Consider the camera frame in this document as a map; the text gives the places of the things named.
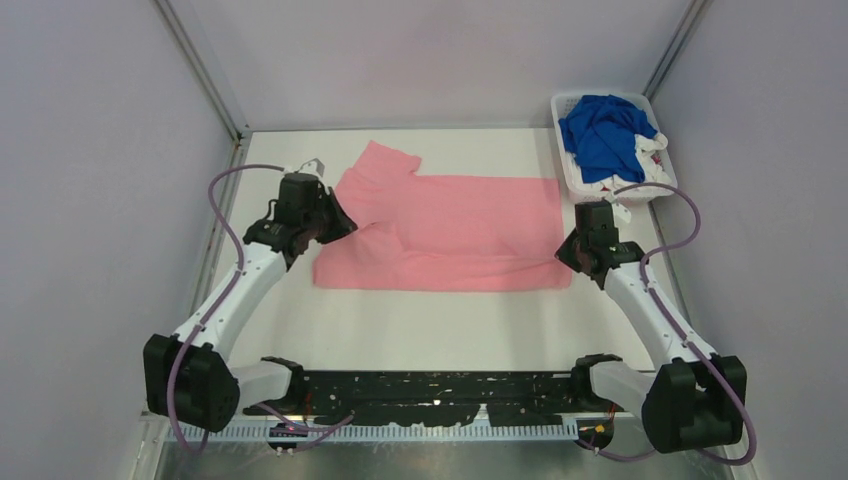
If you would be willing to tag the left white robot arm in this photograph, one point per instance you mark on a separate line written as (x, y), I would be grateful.
(188, 377)

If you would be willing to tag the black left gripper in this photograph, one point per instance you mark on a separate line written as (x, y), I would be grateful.
(342, 224)

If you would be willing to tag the pink t shirt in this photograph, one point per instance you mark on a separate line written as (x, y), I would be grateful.
(442, 233)

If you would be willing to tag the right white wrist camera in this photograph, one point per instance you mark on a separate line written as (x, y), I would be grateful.
(621, 212)

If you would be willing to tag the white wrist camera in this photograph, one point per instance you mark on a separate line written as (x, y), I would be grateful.
(313, 167)
(621, 212)

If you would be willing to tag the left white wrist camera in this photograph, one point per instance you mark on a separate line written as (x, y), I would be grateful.
(313, 167)

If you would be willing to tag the aluminium frame rail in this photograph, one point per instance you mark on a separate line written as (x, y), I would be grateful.
(287, 430)

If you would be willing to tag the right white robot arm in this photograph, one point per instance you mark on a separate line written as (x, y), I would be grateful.
(695, 399)

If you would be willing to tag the white t shirt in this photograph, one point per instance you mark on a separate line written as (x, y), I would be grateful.
(647, 152)

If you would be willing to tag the white plastic laundry basket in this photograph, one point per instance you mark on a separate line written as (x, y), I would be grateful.
(640, 193)

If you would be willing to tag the blue t shirt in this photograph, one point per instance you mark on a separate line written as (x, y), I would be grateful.
(600, 132)

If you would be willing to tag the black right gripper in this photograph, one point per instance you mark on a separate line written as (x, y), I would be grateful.
(565, 255)

